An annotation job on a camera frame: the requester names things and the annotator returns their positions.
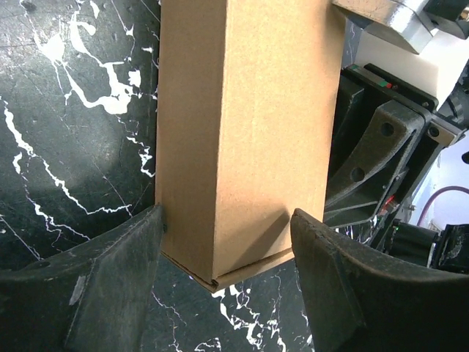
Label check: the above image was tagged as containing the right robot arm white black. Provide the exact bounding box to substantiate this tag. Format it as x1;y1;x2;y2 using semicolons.
324;1;468;273

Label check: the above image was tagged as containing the cardboard box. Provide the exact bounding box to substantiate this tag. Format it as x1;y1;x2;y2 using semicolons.
155;1;344;292

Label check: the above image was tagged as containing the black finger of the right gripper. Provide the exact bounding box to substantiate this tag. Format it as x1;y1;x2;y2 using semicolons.
325;100;425;209

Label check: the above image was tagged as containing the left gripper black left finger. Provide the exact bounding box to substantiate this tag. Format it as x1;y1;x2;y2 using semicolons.
1;205;163;351

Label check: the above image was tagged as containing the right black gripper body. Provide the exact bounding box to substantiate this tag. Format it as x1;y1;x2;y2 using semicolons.
324;64;465;227

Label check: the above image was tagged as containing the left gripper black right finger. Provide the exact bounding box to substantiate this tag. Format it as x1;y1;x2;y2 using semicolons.
290;209;468;351

